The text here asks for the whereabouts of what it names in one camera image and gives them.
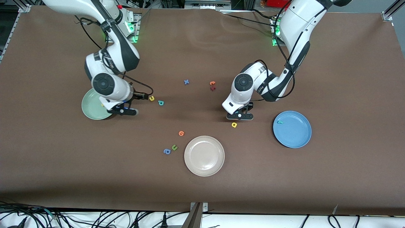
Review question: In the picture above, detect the blue plate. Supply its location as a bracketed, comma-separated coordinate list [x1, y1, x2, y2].
[273, 110, 312, 149]

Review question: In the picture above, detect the green plate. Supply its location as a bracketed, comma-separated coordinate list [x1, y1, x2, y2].
[81, 88, 113, 120]

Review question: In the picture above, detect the beige plate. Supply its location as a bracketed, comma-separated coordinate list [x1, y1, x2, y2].
[184, 136, 225, 177]

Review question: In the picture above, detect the red box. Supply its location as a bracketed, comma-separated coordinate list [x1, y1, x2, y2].
[266, 0, 291, 8]

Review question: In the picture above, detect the grey metal box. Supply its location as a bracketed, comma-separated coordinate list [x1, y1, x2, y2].
[184, 0, 232, 10]

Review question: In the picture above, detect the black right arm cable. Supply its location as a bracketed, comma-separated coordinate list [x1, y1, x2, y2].
[75, 16, 154, 97]

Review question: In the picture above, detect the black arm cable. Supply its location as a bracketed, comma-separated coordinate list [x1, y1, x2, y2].
[253, 0, 312, 102]
[75, 16, 154, 97]

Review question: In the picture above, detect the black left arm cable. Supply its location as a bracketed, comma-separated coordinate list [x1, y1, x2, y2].
[253, 0, 312, 102]

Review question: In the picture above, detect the black cable on table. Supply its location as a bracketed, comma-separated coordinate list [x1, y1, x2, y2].
[221, 9, 279, 26]

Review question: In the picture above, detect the metal table edge bracket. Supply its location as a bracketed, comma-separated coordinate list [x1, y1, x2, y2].
[189, 202, 209, 228]

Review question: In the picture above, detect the aluminium frame rail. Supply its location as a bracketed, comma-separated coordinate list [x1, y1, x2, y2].
[381, 0, 405, 56]
[0, 4, 32, 64]

